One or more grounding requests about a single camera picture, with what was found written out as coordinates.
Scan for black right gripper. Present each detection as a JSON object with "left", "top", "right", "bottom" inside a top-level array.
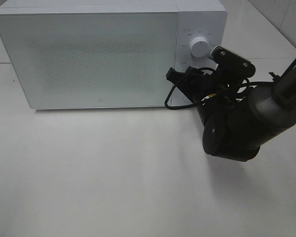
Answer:
[{"left": 165, "top": 66, "right": 240, "bottom": 109}]

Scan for round door release button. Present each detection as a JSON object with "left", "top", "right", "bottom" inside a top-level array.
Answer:
[{"left": 183, "top": 95, "right": 189, "bottom": 104}]

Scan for white microwave door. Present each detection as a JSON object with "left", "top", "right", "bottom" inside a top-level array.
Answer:
[{"left": 0, "top": 13, "right": 178, "bottom": 109}]

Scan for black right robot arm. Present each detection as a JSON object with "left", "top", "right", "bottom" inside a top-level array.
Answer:
[{"left": 166, "top": 46, "right": 296, "bottom": 162}]

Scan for upper white dial knob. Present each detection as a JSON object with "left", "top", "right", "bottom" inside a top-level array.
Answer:
[{"left": 189, "top": 35, "right": 210, "bottom": 58}]

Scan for white microwave oven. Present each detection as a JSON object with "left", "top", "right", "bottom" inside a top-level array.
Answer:
[{"left": 0, "top": 0, "right": 227, "bottom": 110}]

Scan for black camera cable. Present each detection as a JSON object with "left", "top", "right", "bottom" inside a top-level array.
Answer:
[{"left": 164, "top": 69, "right": 277, "bottom": 111}]

